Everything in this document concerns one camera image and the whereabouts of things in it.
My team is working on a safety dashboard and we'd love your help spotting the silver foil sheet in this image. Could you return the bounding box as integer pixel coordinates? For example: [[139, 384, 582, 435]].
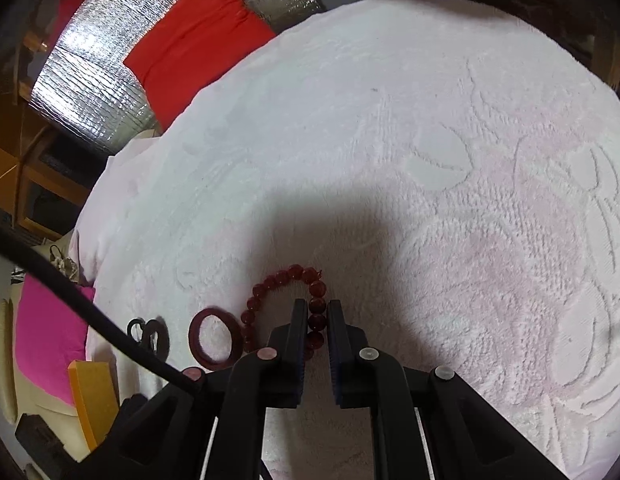
[[30, 0, 325, 156]]

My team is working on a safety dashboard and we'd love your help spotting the dark brown ring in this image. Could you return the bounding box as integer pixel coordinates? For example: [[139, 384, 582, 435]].
[[142, 317, 169, 358]]

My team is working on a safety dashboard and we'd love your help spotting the dark red bangle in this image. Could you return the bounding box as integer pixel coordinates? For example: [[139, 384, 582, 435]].
[[188, 308, 239, 371]]

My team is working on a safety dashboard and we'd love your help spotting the black cable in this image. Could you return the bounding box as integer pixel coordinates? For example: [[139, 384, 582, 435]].
[[0, 222, 203, 396]]

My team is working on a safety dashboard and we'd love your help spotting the yellow block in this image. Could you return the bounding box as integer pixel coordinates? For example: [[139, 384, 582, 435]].
[[68, 360, 122, 453]]

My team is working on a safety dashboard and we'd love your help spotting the small brown ornament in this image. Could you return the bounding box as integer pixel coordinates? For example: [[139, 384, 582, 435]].
[[47, 245, 78, 278]]

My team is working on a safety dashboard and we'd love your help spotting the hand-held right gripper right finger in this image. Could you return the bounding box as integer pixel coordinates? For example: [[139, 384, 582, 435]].
[[326, 299, 570, 480]]

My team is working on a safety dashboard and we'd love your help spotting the magenta cloth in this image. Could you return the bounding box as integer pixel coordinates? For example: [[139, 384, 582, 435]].
[[15, 275, 97, 406]]

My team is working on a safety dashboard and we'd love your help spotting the red cushion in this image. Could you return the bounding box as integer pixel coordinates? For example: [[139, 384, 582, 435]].
[[124, 0, 277, 131]]

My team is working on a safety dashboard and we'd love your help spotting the orange wooden shelf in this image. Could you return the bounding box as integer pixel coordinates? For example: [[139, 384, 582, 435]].
[[0, 10, 111, 246]]

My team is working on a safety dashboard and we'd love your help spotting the red bead bracelet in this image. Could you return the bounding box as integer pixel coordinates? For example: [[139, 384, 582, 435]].
[[240, 264, 328, 361]]

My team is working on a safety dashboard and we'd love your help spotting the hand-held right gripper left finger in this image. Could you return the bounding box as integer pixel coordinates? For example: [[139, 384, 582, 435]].
[[60, 298, 311, 480]]

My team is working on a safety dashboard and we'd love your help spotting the white towel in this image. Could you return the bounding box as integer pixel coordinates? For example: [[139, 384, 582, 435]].
[[70, 0, 620, 480]]

